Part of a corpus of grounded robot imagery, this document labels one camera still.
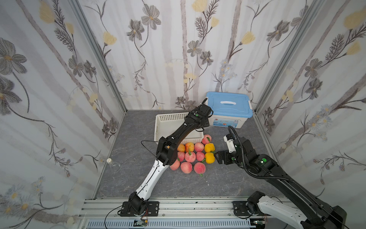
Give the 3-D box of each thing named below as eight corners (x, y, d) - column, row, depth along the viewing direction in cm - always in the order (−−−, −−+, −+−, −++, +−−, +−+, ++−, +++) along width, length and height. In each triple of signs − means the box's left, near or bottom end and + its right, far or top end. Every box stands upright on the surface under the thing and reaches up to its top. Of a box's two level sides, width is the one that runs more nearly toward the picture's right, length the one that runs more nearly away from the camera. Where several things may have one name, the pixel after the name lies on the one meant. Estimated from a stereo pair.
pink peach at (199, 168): (193, 174, 87) (194, 171, 83) (193, 165, 91) (194, 161, 87) (204, 174, 87) (205, 171, 83) (204, 165, 91) (205, 161, 87)
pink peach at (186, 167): (180, 174, 88) (180, 170, 84) (181, 165, 92) (180, 161, 87) (192, 174, 88) (192, 170, 84) (191, 165, 92) (192, 161, 87)
